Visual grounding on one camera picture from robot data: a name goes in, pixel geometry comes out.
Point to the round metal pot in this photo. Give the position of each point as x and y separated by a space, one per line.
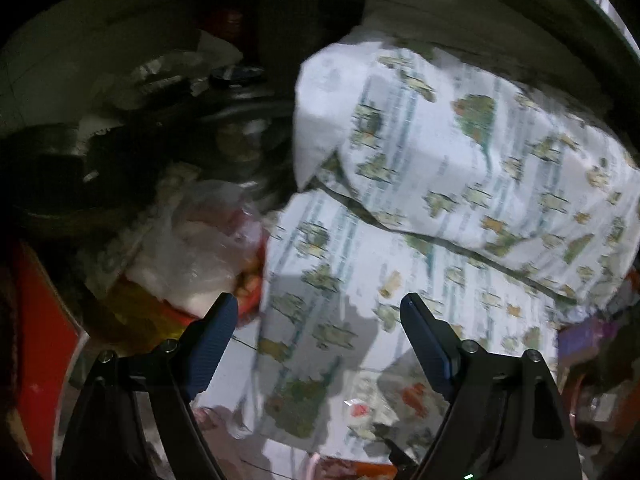
245 130

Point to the cat printed bed sheet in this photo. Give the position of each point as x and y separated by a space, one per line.
340 285

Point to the red board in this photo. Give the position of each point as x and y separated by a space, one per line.
45 340

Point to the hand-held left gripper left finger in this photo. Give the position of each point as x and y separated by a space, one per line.
212 345

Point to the white wrapper with red print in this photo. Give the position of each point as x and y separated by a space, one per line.
385 410

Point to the clear plastic bag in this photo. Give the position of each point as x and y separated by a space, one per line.
195 245

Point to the yellow packet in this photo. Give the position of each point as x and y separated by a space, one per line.
140 315

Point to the orange snack packet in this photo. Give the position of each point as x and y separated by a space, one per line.
357 471

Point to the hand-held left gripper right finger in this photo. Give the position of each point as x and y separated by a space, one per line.
425 340

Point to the cat printed pillow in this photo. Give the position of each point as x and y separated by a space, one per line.
450 150

